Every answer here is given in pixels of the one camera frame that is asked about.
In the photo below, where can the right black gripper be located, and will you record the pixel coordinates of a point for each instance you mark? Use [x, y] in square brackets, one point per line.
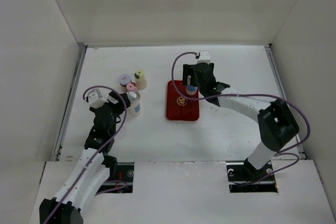
[188, 70]

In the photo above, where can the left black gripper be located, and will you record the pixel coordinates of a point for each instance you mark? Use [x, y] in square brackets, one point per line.
[117, 98]

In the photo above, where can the pink cap bottle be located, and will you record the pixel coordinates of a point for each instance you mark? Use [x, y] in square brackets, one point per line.
[131, 87]

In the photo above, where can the tall jar blue label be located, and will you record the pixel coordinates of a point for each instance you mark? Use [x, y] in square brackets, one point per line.
[191, 90]
[134, 109]

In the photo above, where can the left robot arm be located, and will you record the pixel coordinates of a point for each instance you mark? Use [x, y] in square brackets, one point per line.
[95, 165]

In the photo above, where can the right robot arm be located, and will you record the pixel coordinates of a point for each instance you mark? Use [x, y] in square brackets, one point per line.
[277, 126]

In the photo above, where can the short jar white lid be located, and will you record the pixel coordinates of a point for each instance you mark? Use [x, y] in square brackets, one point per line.
[123, 80]

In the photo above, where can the yellow cap bottle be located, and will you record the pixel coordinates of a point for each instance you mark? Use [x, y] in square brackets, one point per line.
[140, 79]

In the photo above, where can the red lacquer tray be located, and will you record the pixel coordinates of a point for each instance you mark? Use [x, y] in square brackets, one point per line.
[179, 108]

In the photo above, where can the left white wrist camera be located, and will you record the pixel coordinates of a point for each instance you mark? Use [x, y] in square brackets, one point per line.
[95, 99]

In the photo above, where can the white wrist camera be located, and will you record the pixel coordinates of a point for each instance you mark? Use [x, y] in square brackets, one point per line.
[95, 99]
[203, 57]

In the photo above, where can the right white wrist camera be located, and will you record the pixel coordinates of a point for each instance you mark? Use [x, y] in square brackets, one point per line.
[203, 57]

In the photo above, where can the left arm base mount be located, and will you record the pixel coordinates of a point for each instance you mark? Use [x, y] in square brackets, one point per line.
[120, 181]

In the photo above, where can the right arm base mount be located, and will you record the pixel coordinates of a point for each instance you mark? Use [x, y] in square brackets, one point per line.
[241, 180]

